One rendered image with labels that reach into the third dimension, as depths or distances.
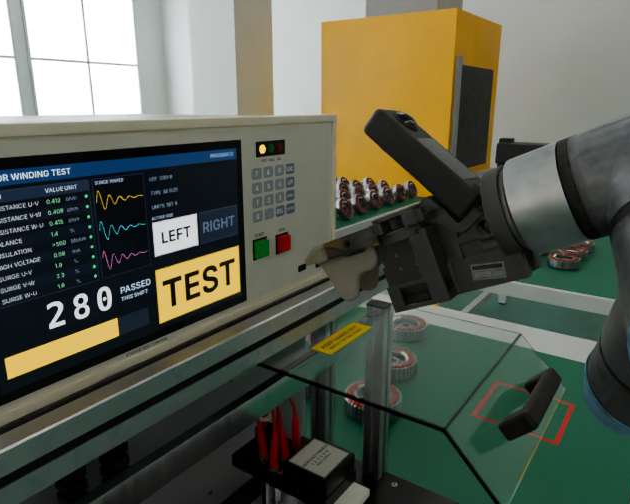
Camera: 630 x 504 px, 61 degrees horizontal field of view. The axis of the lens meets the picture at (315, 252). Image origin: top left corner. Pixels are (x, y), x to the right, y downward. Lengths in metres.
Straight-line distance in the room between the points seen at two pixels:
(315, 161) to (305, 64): 6.24
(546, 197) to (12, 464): 0.40
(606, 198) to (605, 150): 0.03
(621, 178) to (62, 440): 0.41
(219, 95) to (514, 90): 2.87
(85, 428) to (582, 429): 0.91
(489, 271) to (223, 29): 4.14
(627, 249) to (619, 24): 5.28
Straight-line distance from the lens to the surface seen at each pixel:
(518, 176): 0.40
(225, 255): 0.54
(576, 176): 0.39
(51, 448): 0.44
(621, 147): 0.39
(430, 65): 4.03
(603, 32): 5.63
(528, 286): 1.92
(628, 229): 0.36
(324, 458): 0.69
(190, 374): 0.50
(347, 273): 0.49
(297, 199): 0.62
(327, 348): 0.61
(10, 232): 0.41
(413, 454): 1.00
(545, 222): 0.40
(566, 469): 1.04
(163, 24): 8.68
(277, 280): 0.61
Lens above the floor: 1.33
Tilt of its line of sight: 16 degrees down
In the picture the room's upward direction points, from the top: straight up
